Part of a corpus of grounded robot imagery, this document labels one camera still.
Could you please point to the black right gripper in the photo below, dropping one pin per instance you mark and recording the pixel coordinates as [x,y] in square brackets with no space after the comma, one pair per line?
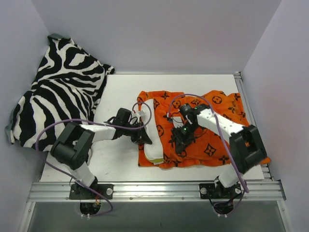
[180,139]

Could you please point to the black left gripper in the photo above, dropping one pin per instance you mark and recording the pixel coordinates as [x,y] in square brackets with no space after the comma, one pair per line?
[139,136]

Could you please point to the white pillow yellow side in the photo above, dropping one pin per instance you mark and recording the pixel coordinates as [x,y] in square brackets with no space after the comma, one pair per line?
[153,152]

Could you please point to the orange patterned pillowcase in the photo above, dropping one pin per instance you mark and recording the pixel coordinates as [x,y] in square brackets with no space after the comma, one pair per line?
[207,148]

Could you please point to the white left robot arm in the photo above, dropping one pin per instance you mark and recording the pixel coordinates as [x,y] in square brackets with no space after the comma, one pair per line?
[73,147]

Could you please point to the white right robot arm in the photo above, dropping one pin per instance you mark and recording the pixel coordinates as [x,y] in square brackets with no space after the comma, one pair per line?
[244,146]

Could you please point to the zebra print pillow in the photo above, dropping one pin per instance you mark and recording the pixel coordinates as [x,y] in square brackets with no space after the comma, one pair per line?
[69,83]

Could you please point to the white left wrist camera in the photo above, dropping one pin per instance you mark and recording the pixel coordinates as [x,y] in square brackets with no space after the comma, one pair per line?
[139,114]

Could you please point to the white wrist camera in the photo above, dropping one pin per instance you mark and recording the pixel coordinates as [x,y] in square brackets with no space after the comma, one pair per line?
[177,121]
[139,114]

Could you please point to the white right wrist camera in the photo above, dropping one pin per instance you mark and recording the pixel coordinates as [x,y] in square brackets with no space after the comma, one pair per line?
[177,121]

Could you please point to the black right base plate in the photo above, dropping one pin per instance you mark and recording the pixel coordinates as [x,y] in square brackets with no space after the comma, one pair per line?
[214,192]

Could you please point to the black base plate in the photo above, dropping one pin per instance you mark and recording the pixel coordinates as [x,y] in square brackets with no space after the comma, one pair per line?
[214,192]
[77,192]

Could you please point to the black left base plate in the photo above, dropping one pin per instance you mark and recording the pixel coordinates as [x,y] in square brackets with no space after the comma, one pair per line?
[77,192]

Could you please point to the aluminium mounting rail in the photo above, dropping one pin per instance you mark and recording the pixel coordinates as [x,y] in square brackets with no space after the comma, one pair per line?
[55,192]

